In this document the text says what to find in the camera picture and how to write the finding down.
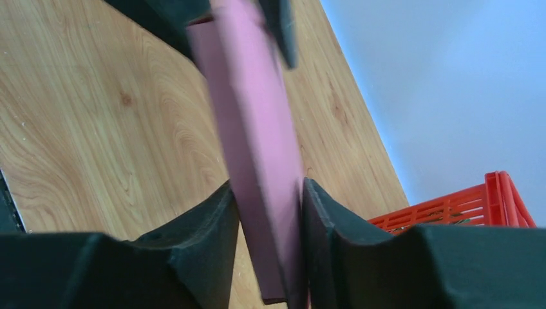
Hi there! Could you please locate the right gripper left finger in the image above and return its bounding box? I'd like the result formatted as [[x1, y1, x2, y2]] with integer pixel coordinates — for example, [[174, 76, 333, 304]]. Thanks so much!
[[1, 183, 239, 308]]

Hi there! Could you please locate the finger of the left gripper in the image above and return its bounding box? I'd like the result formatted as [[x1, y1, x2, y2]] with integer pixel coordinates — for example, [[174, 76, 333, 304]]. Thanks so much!
[[258, 0, 298, 70], [106, 0, 211, 62]]

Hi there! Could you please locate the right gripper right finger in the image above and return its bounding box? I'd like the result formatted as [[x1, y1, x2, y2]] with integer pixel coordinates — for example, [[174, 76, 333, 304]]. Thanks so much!
[[302, 178, 545, 308]]

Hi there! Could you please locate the pink paper box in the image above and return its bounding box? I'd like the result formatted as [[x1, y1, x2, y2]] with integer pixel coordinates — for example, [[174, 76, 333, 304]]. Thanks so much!
[[187, 1, 308, 308]]

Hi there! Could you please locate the red plastic basket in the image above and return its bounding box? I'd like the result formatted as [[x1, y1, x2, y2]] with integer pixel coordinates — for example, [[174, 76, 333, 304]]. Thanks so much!
[[369, 171, 536, 235]]

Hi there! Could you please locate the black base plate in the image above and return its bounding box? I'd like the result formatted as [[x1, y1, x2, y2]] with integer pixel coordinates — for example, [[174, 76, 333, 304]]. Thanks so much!
[[0, 173, 26, 233]]

